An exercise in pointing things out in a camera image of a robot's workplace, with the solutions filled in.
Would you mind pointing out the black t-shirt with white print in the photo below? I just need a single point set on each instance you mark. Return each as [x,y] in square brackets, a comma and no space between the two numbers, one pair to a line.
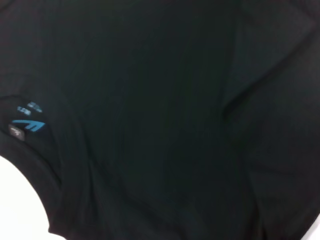
[162,100]

